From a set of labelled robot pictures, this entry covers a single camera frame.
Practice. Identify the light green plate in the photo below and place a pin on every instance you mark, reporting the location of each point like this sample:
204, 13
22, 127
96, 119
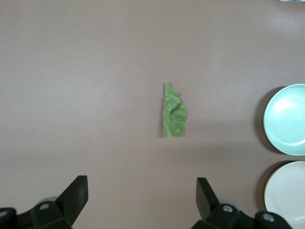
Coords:
288, 117

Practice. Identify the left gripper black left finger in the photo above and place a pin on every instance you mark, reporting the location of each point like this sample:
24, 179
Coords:
69, 200

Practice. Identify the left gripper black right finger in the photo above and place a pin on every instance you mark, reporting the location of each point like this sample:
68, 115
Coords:
209, 202

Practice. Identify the beige plate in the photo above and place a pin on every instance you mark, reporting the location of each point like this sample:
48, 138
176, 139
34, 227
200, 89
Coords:
288, 190

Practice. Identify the green lettuce leaf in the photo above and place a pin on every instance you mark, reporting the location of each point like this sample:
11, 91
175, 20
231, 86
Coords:
174, 117

